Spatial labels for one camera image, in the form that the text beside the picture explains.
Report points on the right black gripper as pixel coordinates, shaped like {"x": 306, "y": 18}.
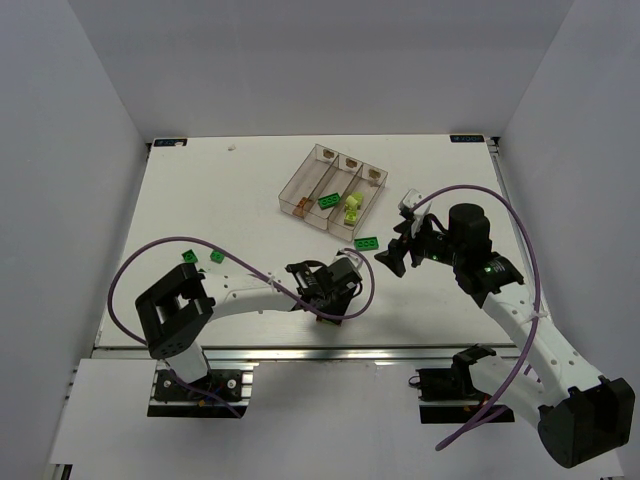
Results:
{"x": 406, "y": 250}

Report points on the lime sloped lego brick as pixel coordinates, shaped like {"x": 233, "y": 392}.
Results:
{"x": 353, "y": 202}

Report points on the green square lego brick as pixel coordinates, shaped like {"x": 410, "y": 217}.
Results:
{"x": 217, "y": 256}

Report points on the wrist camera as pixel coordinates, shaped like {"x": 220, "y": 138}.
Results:
{"x": 352, "y": 257}
{"x": 414, "y": 208}

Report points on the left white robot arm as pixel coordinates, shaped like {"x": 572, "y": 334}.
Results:
{"x": 175, "y": 309}

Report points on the orange lego brick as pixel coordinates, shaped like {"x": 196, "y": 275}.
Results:
{"x": 303, "y": 207}

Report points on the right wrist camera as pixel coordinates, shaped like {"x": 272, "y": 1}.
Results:
{"x": 414, "y": 208}

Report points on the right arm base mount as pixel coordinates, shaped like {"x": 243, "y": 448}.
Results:
{"x": 446, "y": 394}

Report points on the green lego cube left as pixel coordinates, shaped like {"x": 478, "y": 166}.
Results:
{"x": 189, "y": 256}

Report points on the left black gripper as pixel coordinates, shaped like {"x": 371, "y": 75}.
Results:
{"x": 329, "y": 306}

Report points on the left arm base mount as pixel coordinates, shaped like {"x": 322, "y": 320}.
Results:
{"x": 224, "y": 393}

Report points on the green flat lego plate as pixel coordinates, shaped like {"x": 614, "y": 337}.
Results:
{"x": 366, "y": 244}

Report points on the brown lego plate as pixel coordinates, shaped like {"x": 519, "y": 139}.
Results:
{"x": 336, "y": 323}

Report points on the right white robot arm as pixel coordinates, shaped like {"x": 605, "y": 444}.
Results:
{"x": 578, "y": 413}

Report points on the green two-by-three lego brick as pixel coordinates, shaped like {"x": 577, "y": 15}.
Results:
{"x": 329, "y": 201}

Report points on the clear left bin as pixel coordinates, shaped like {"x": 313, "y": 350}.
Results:
{"x": 305, "y": 178}

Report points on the clear right bin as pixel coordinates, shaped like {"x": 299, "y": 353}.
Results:
{"x": 370, "y": 183}

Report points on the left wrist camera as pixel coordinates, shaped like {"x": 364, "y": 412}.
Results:
{"x": 352, "y": 257}

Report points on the small lime lego brick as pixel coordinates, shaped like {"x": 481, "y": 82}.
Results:
{"x": 350, "y": 217}

